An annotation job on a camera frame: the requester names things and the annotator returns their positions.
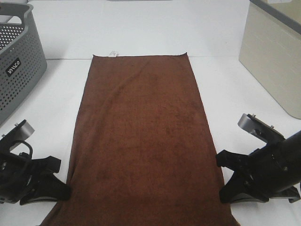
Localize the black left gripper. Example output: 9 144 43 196
0 140 71 205

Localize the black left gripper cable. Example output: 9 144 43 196
8 140 33 170

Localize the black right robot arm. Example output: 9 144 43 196
216 132 301 203

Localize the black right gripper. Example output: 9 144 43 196
216 141 292 203

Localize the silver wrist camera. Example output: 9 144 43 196
238 113 285 145
0 120 35 152

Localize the beige plastic storage bin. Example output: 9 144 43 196
239 0 301 119

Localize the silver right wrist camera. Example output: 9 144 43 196
238 113 285 145

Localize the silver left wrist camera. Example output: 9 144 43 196
0 120 35 152

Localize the grey perforated plastic basket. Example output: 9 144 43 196
0 2 47 123

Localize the brown microfiber towel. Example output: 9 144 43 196
42 54 238 226

